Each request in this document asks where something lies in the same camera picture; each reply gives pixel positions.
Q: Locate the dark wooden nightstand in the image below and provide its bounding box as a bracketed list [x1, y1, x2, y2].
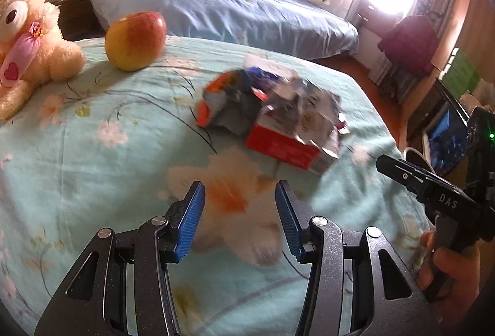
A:
[53, 0, 105, 41]

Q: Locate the white blue plastic wrapper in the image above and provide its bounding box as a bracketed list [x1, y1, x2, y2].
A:
[243, 53, 349, 143]

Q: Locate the silver foil wrapper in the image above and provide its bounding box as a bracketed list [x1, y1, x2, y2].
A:
[196, 68, 267, 136]

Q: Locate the red yellow apple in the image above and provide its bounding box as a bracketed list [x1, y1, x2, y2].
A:
[104, 11, 167, 72]

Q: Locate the maroon jacket on rack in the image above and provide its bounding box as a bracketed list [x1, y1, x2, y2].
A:
[377, 15, 439, 77]

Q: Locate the red white carton box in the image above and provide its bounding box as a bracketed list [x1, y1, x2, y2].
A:
[246, 104, 349, 176]

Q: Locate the teal floral bedsheet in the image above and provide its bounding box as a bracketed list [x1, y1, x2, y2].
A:
[1, 37, 428, 335]

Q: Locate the laptop screen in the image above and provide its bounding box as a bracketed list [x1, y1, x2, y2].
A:
[425, 107, 467, 177]

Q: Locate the green boxes stack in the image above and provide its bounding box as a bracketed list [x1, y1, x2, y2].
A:
[439, 47, 481, 100]

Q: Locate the person's right hand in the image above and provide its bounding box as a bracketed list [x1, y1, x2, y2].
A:
[415, 230, 480, 335]

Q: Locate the cream teddy bear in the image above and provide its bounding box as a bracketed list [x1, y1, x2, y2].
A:
[1, 0, 85, 120]

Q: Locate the blue bed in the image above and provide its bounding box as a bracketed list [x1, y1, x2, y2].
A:
[90, 0, 359, 60]

